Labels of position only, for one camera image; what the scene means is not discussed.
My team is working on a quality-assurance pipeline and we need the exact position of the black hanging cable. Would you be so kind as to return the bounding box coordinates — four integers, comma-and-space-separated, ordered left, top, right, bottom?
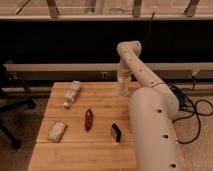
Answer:
143, 11, 156, 46

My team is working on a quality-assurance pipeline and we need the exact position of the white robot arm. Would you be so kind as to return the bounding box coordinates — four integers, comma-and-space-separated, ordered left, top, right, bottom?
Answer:
117, 41, 184, 171

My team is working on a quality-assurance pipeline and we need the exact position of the black office chair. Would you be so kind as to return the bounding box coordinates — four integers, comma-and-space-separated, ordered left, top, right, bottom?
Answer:
0, 64, 38, 150

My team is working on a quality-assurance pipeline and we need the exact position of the black eraser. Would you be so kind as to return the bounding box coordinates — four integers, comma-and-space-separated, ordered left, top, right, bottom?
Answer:
111, 123, 122, 142

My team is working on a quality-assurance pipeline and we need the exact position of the white crumpled tube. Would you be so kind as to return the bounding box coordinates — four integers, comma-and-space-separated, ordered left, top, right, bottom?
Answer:
63, 81, 81, 109

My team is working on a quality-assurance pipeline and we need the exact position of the black cable on floor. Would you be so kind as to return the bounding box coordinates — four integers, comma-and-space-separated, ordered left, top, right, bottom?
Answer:
168, 74, 213, 145

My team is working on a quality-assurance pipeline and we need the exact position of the blue box on floor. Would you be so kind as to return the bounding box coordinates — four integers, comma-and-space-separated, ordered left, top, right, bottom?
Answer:
176, 91, 187, 107

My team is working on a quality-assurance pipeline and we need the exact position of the white sponge block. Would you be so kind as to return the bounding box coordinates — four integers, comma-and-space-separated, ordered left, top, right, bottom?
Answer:
47, 121, 67, 143

